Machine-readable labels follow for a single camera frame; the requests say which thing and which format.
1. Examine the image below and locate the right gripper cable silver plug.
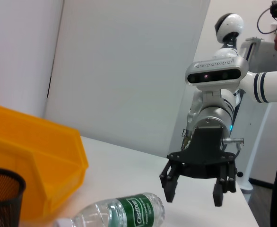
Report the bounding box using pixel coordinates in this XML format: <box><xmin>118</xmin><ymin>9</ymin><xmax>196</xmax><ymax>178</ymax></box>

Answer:
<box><xmin>222</xmin><ymin>137</ymin><xmax>246</xmax><ymax>159</ymax></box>

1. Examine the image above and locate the white robot lift column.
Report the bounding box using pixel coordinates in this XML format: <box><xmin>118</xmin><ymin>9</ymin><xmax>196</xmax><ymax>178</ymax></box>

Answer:
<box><xmin>233</xmin><ymin>36</ymin><xmax>277</xmax><ymax>194</ymax></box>

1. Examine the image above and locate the black video camera cable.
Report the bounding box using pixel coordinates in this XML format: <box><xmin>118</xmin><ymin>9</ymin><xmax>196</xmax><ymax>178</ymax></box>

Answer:
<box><xmin>257</xmin><ymin>8</ymin><xmax>277</xmax><ymax>35</ymax></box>

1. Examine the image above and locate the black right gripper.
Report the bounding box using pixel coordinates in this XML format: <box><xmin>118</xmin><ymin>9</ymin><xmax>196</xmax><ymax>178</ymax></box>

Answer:
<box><xmin>159</xmin><ymin>127</ymin><xmax>237</xmax><ymax>207</ymax></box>

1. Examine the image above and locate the white black robot head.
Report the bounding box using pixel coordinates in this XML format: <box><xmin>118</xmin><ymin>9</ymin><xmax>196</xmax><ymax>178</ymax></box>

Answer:
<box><xmin>215</xmin><ymin>13</ymin><xmax>245</xmax><ymax>50</ymax></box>

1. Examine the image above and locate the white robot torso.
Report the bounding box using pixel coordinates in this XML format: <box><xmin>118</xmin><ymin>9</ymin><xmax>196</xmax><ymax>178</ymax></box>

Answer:
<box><xmin>211</xmin><ymin>48</ymin><xmax>240</xmax><ymax>60</ymax></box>

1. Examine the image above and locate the yellow plastic storage bin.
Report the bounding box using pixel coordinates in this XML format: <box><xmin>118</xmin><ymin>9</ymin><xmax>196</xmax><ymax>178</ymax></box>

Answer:
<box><xmin>0</xmin><ymin>104</ymin><xmax>90</xmax><ymax>222</ymax></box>

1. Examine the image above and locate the clear water bottle green label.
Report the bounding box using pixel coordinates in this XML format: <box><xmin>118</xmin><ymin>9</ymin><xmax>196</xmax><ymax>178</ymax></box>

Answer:
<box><xmin>53</xmin><ymin>192</ymin><xmax>165</xmax><ymax>227</ymax></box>

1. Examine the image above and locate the black mesh pen holder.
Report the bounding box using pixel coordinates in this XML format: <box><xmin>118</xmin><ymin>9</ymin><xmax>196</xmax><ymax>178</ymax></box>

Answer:
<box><xmin>0</xmin><ymin>167</ymin><xmax>27</xmax><ymax>227</ymax></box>

